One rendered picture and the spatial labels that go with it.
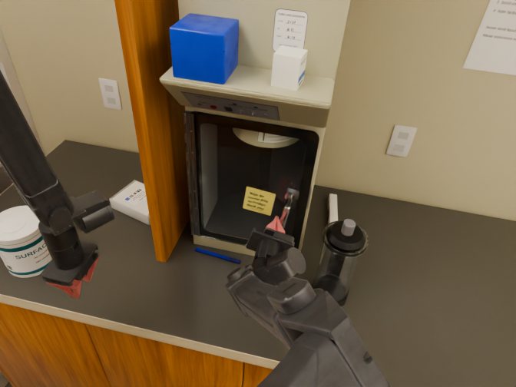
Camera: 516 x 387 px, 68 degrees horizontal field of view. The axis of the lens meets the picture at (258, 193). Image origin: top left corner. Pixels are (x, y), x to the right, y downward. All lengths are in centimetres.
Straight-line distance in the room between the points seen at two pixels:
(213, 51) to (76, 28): 86
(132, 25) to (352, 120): 80
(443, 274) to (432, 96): 54
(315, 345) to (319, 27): 58
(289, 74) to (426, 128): 73
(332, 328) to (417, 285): 89
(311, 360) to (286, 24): 61
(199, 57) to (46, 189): 34
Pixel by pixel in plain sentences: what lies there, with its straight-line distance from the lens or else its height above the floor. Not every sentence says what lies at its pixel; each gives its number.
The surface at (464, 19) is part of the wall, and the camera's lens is 125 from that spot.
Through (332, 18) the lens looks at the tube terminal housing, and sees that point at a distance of 77.
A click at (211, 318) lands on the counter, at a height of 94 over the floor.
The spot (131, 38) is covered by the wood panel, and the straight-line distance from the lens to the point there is 79.
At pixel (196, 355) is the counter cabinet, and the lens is 112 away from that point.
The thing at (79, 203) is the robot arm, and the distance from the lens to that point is 79.
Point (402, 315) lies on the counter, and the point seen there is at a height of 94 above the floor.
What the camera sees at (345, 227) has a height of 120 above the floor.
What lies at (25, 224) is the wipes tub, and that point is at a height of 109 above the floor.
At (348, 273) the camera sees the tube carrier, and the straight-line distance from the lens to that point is 98.
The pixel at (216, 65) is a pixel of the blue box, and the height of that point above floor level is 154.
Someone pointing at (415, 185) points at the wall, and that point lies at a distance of 148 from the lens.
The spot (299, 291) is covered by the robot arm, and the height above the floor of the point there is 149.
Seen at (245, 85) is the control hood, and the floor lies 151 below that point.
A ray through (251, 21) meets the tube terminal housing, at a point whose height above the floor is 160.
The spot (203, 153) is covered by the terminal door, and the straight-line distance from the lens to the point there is 94.
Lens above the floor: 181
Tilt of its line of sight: 40 degrees down
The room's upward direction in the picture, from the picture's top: 5 degrees clockwise
